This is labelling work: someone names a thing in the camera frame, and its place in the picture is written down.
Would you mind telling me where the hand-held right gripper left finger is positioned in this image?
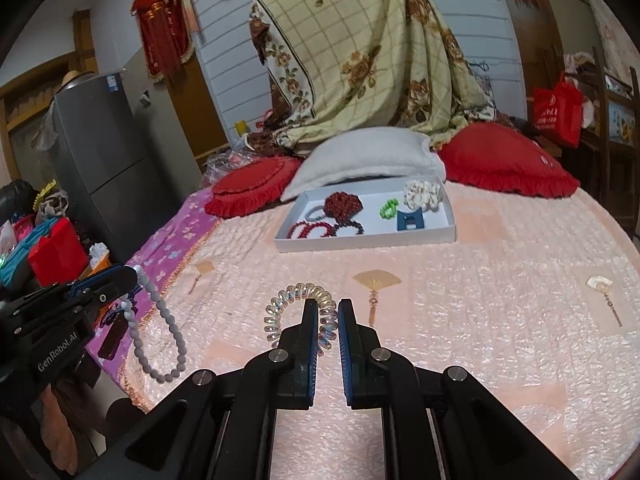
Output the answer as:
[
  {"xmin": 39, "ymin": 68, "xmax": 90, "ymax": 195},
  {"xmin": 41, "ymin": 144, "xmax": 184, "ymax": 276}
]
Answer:
[{"xmin": 65, "ymin": 298, "xmax": 321, "ymax": 480}]

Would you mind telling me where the red hanging knot decoration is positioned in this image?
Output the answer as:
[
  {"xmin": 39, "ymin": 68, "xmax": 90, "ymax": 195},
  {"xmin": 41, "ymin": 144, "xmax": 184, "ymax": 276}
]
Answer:
[{"xmin": 131, "ymin": 0, "xmax": 196, "ymax": 84}]

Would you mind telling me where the floral checked blanket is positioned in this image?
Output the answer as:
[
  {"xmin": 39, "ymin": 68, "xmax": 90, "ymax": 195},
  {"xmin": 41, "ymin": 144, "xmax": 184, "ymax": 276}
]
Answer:
[{"xmin": 249, "ymin": 0, "xmax": 496, "ymax": 152}]

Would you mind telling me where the clear plastic bag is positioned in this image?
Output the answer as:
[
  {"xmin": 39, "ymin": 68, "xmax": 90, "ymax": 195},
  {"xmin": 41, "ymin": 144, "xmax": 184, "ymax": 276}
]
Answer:
[{"xmin": 202, "ymin": 149, "xmax": 251, "ymax": 187}]

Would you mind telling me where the red heart cushion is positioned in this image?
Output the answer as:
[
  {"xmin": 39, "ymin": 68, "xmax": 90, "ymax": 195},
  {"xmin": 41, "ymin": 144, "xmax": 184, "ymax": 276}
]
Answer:
[{"xmin": 437, "ymin": 122, "xmax": 581, "ymax": 198}]

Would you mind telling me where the blue bead string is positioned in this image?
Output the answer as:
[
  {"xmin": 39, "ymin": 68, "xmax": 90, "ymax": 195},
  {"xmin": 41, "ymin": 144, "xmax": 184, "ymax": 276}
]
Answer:
[{"xmin": 99, "ymin": 287, "xmax": 140, "ymax": 330}]

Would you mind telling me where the person's left forearm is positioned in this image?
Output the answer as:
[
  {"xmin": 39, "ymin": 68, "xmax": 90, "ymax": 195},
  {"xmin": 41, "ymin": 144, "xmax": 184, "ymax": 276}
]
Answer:
[{"xmin": 37, "ymin": 385, "xmax": 101, "ymax": 477}]

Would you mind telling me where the teal box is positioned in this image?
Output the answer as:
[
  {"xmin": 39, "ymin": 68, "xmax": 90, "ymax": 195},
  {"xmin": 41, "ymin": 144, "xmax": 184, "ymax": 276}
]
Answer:
[{"xmin": 0, "ymin": 217, "xmax": 58, "ymax": 287}]

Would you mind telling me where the red gift bag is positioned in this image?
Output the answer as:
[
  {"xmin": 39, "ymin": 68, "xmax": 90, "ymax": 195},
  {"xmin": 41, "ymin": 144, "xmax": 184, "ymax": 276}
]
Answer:
[{"xmin": 28, "ymin": 217, "xmax": 90, "ymax": 287}]

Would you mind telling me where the dark red fabric bow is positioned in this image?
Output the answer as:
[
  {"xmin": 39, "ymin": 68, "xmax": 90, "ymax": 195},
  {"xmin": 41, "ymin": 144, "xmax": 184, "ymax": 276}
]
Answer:
[{"xmin": 324, "ymin": 191, "xmax": 363, "ymax": 222}]

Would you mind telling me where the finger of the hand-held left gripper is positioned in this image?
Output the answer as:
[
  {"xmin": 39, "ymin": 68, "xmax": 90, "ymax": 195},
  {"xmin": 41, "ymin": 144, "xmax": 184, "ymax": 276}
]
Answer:
[
  {"xmin": 60, "ymin": 285, "xmax": 137, "ymax": 322},
  {"xmin": 67, "ymin": 265, "xmax": 139, "ymax": 298}
]

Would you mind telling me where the straw hat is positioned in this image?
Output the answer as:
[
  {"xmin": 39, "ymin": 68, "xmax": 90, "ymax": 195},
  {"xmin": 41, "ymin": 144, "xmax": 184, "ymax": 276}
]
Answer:
[{"xmin": 59, "ymin": 70, "xmax": 97, "ymax": 94}]

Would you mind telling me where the wooden rack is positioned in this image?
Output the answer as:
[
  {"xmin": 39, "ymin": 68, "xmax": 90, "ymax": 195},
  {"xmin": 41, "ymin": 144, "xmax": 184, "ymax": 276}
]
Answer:
[{"xmin": 565, "ymin": 47, "xmax": 640, "ymax": 241}]

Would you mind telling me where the white pillow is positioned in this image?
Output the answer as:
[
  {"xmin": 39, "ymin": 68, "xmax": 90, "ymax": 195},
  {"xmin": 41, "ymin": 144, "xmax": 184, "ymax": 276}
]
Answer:
[{"xmin": 280, "ymin": 127, "xmax": 446, "ymax": 203}]

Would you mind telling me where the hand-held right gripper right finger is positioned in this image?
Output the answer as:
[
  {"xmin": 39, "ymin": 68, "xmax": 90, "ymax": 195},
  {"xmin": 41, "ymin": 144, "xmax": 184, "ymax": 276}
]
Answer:
[{"xmin": 337, "ymin": 298, "xmax": 581, "ymax": 480}]

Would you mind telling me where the red shopping bag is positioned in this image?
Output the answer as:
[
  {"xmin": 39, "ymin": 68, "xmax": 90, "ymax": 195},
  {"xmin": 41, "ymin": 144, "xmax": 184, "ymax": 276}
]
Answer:
[{"xmin": 530, "ymin": 72, "xmax": 584, "ymax": 148}]

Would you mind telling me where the white fabric scrunchie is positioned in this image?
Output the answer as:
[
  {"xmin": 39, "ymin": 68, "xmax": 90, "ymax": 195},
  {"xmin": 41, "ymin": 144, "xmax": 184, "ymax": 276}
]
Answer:
[{"xmin": 403, "ymin": 179, "xmax": 442, "ymax": 211}]

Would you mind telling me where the white shallow box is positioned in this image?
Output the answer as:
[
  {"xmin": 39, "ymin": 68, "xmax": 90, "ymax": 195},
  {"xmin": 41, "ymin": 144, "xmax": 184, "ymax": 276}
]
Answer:
[{"xmin": 274, "ymin": 176, "xmax": 457, "ymax": 253}]

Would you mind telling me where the black bag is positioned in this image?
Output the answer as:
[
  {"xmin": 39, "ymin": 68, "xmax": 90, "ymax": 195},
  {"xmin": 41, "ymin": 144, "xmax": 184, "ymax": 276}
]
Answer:
[{"xmin": 0, "ymin": 180, "xmax": 40, "ymax": 226}]

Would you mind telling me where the iridescent spiral hair tie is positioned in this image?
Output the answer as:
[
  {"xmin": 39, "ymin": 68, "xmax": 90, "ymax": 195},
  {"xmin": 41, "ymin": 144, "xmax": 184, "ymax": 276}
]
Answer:
[{"xmin": 263, "ymin": 282, "xmax": 337, "ymax": 358}]

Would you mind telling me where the brown wooden door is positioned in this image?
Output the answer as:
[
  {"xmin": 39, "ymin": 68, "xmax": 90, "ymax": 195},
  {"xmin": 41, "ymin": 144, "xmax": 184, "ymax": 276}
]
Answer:
[{"xmin": 165, "ymin": 35, "xmax": 232, "ymax": 162}]

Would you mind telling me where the grey refrigerator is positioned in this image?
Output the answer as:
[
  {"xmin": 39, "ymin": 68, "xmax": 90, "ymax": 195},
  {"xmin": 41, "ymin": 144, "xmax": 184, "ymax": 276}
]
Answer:
[{"xmin": 47, "ymin": 72, "xmax": 183, "ymax": 267}]

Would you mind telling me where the tissue box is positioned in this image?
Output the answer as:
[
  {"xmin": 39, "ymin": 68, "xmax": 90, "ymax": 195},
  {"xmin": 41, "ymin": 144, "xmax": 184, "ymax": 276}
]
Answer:
[{"xmin": 89, "ymin": 242, "xmax": 112, "ymax": 269}]

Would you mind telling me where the round red ruffled cushion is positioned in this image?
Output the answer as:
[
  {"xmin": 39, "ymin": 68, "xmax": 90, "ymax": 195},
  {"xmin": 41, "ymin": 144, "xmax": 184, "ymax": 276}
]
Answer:
[{"xmin": 204, "ymin": 156, "xmax": 302, "ymax": 218}]

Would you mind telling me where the white bead necklace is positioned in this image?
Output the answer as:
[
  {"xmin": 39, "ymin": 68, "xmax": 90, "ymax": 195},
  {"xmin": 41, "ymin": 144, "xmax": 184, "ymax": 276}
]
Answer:
[{"xmin": 116, "ymin": 266, "xmax": 188, "ymax": 385}]

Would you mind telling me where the purple flowered blanket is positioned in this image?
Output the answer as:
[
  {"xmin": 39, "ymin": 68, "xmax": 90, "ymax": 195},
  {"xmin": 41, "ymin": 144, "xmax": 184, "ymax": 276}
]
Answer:
[{"xmin": 85, "ymin": 191, "xmax": 223, "ymax": 361}]

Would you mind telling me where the blue hair claw clip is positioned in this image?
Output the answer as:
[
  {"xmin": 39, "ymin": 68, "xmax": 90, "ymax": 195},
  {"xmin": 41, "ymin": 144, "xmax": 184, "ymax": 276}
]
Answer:
[{"xmin": 396, "ymin": 210, "xmax": 426, "ymax": 232}]

